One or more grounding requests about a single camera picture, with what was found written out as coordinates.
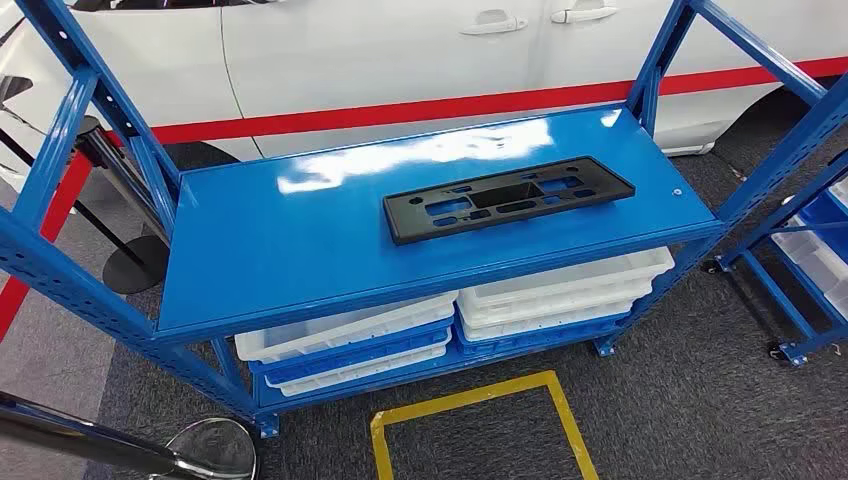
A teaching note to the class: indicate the chrome stanchion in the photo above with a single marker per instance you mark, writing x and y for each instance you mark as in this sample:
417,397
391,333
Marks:
212,450

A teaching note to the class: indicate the black plastic panel part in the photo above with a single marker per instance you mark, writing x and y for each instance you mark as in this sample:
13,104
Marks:
613,185

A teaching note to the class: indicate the white car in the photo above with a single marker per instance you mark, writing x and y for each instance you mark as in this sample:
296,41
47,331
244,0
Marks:
364,66

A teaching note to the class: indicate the blue plastic bin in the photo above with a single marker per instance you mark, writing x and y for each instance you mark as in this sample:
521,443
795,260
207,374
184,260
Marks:
828,215

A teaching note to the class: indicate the yellow floor tape square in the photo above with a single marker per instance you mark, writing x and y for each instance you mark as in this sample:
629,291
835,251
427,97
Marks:
464,399

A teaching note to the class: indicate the red barrier belt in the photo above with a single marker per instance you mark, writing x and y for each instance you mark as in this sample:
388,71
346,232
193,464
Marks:
397,109
60,205

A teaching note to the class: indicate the blue metal shelf rack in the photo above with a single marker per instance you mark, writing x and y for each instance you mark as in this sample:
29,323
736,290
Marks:
331,232
778,295

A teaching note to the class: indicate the black stanchion post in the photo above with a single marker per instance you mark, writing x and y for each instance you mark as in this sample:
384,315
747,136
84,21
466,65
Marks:
132,272

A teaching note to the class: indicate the white plastic bin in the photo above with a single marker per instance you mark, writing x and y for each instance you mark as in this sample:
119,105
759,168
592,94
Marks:
811,262
840,191

